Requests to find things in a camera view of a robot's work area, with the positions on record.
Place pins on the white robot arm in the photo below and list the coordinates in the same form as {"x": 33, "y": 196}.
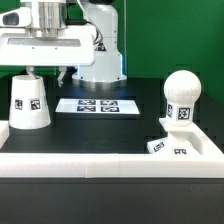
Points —
{"x": 48, "y": 17}

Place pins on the white marker sheet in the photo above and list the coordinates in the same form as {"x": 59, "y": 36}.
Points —
{"x": 97, "y": 106}

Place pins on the white fence wall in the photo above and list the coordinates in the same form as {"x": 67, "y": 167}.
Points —
{"x": 209, "y": 163}

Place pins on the white lamp shade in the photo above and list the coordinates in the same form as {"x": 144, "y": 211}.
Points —
{"x": 28, "y": 108}

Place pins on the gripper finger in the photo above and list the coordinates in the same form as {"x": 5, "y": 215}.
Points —
{"x": 62, "y": 71}
{"x": 30, "y": 71}

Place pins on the white lamp base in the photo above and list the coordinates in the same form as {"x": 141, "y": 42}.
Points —
{"x": 176, "y": 143}

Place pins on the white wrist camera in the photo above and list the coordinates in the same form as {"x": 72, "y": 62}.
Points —
{"x": 20, "y": 17}

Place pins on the white lamp bulb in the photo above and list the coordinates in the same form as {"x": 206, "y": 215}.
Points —
{"x": 181, "y": 89}

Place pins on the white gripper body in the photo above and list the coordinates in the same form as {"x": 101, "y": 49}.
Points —
{"x": 73, "y": 47}

